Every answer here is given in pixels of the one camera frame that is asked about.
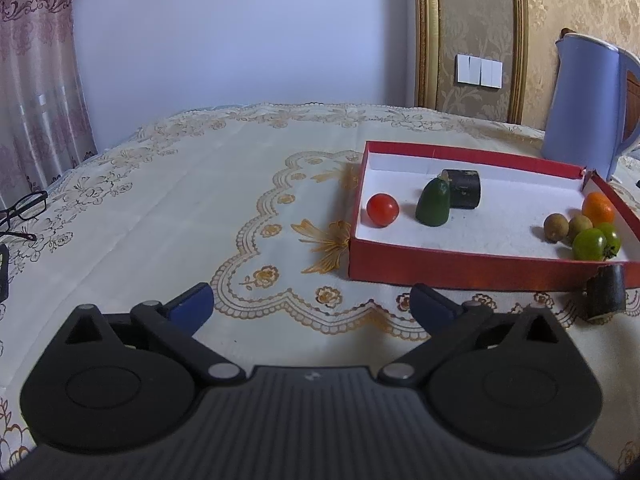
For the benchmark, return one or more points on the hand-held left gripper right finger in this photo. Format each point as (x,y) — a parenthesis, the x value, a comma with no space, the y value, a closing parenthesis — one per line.
(430,307)

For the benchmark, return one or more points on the orange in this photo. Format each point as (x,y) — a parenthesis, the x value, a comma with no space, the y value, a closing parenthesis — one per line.
(598,207)

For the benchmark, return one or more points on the patterned pink curtain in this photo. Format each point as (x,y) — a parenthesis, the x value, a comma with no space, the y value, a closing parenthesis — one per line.
(35,85)

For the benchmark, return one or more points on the brown kiwi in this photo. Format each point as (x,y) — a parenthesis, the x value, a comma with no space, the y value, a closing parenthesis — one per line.
(556,227)
(580,222)

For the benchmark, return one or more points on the red cardboard box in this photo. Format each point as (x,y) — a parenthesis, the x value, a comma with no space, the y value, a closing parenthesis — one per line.
(450,270)

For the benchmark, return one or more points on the cream embroidered tablecloth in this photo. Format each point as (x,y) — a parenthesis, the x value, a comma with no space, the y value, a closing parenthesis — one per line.
(175,185)

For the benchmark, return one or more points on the dark green avocado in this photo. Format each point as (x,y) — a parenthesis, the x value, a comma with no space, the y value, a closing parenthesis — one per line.
(433,205)

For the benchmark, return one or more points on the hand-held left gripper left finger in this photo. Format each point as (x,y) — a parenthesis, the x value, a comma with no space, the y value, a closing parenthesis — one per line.
(192,307)

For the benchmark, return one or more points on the gold wall frame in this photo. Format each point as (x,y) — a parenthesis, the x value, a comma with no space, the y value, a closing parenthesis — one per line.
(427,35)

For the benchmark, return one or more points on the small green tomato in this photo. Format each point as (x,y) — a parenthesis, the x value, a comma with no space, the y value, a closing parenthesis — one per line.
(613,237)

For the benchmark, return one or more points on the wooden headboard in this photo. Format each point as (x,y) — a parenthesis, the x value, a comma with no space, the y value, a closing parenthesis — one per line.
(634,105)

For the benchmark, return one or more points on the black flat device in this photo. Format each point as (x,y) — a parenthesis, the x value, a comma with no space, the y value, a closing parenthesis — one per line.
(3,275)

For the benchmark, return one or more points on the blue electric kettle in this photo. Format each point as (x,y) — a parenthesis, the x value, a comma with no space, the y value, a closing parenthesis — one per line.
(580,110)

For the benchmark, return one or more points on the black eyeglasses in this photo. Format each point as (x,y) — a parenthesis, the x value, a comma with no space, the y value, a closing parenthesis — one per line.
(27,207)

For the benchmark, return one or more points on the white light switch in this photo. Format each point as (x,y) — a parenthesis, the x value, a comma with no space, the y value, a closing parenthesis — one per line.
(479,70)

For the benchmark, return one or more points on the red tomato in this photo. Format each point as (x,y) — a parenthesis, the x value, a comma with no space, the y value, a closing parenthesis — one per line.
(382,209)

